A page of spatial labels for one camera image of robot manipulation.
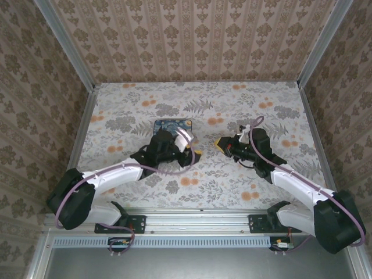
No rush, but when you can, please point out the dark blue painted box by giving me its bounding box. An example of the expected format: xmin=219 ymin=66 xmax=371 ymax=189
xmin=153 ymin=119 xmax=195 ymax=138

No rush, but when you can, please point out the small circuit board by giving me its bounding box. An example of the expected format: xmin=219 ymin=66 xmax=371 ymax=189
xmin=108 ymin=237 xmax=132 ymax=251
xmin=269 ymin=237 xmax=295 ymax=252

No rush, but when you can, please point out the aluminium side rail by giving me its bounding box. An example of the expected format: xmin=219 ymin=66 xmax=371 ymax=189
xmin=299 ymin=85 xmax=339 ymax=194
xmin=66 ymin=85 xmax=101 ymax=172

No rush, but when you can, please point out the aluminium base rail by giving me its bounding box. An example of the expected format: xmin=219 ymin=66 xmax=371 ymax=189
xmin=43 ymin=208 xmax=305 ymax=237

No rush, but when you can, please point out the grey slotted cable duct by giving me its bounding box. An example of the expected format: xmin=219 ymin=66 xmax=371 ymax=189
xmin=53 ymin=235 xmax=273 ymax=249

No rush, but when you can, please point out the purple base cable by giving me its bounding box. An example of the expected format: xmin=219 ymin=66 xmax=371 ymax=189
xmin=108 ymin=224 xmax=136 ymax=258
xmin=273 ymin=232 xmax=317 ymax=257

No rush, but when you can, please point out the aluminium frame post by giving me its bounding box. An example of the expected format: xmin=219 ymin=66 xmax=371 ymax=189
xmin=33 ymin=0 xmax=97 ymax=90
xmin=298 ymin=0 xmax=354 ymax=88

